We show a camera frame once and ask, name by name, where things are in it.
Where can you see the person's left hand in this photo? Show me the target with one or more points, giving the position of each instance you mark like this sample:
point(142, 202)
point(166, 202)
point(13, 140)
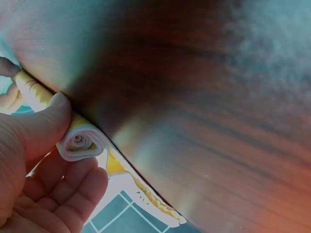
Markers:
point(29, 155)

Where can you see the person's right hand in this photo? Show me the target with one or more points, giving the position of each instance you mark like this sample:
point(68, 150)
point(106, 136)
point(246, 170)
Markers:
point(9, 97)

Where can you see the person's right fingers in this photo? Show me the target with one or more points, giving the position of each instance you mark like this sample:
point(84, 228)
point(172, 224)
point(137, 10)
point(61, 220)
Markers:
point(9, 68)

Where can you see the white and yellow cloth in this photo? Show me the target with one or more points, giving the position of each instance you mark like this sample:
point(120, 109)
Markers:
point(82, 143)

